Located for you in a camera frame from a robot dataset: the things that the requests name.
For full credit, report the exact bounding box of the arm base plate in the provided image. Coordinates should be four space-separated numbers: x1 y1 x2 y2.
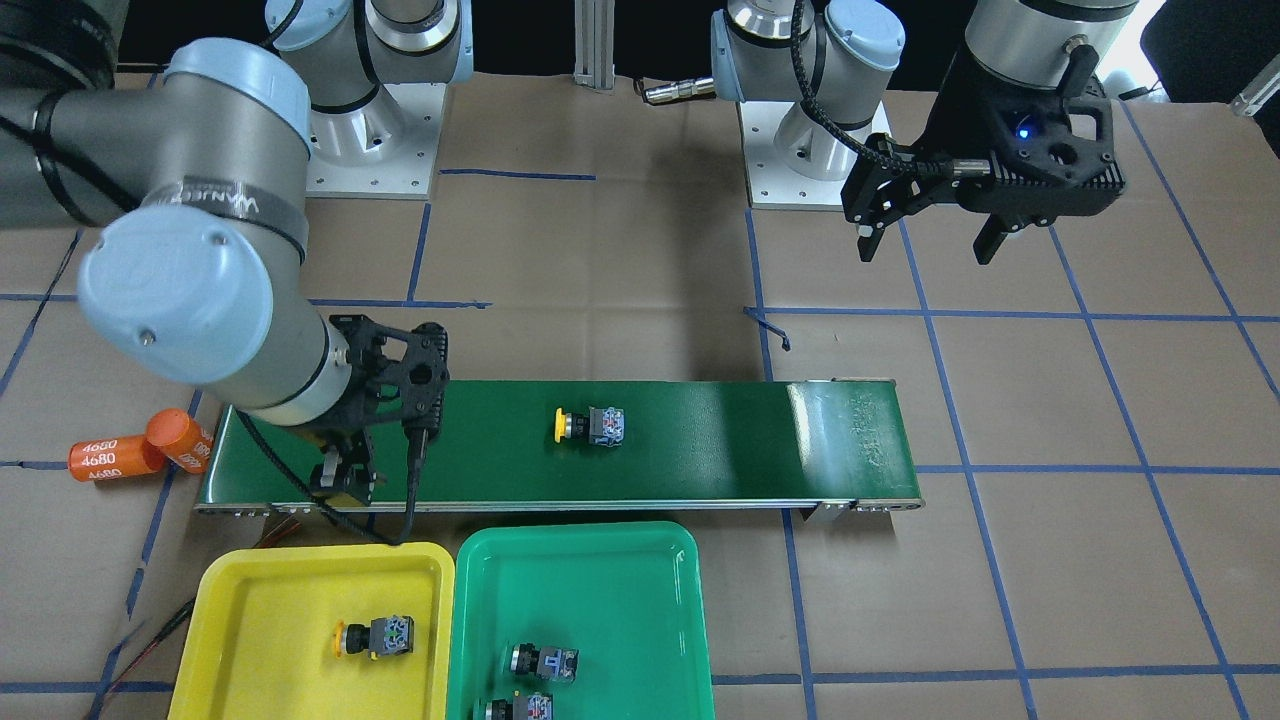
737 101 858 211
306 83 449 201

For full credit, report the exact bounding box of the green plastic tray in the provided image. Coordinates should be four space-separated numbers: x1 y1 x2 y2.
447 521 716 719

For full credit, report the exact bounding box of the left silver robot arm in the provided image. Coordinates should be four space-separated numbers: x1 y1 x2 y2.
710 1 1135 265

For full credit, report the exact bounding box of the aluminium frame post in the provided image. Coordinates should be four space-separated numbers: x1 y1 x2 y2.
572 0 616 94

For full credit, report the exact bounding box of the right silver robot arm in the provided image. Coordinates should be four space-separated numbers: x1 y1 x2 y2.
3 1 474 505

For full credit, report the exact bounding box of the orange 4680 cylinder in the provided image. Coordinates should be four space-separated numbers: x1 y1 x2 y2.
67 436 168 482
145 407 215 475

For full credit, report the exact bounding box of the yellow push button switch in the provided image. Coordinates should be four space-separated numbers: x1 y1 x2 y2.
332 615 415 660

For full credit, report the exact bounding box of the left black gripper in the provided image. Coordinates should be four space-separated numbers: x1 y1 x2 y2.
841 45 1126 266

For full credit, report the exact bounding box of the yellow plastic tray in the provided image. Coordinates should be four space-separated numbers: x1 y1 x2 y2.
168 542 454 719

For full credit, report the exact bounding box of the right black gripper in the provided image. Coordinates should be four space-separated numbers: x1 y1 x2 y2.
292 315 451 506

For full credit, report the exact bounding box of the yellow push button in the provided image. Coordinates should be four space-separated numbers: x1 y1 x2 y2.
553 407 626 448

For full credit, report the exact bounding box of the green conveyor belt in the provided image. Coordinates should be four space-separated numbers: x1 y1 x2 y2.
193 378 925 521

